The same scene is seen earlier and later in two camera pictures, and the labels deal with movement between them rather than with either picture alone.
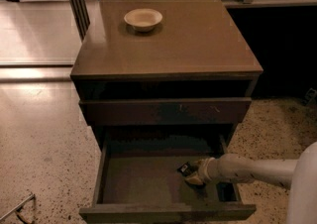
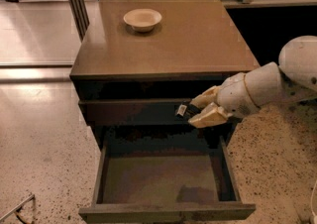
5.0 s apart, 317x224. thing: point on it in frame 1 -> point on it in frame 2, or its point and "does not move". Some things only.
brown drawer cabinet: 186,84 does not move
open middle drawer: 140,180 does not move
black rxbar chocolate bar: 186,168 -> 189,111
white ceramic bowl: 143,20 does not move
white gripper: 220,169 -> 234,95
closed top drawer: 141,111 does not move
